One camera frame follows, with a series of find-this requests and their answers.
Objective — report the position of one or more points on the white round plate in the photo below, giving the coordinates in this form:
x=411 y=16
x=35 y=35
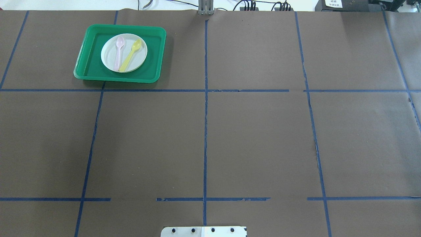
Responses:
x=108 y=52

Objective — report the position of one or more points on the brown paper table cover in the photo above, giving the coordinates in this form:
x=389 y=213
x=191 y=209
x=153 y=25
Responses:
x=296 y=124

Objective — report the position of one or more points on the yellow plastic spoon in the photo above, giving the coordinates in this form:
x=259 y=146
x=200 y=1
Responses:
x=134 y=48

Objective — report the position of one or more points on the black power strip left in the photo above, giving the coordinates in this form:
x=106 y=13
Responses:
x=249 y=6

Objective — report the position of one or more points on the black power strip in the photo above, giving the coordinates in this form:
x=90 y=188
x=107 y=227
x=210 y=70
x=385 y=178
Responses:
x=282 y=7
x=249 y=6

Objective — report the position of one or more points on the pink plastic spoon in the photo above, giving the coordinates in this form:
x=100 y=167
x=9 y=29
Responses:
x=120 y=42

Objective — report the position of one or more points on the black power strip right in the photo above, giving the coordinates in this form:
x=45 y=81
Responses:
x=282 y=7

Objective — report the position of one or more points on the green plastic tray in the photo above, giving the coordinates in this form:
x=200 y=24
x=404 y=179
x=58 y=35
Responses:
x=89 y=65

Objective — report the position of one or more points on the black control box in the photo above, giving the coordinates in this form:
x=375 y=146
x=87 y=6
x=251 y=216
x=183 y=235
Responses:
x=346 y=6

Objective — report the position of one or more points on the grey aluminium frame post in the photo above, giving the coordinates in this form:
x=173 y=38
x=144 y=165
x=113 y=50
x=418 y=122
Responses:
x=206 y=7

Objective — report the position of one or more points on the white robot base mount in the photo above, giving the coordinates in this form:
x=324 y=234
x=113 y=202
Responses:
x=204 y=231

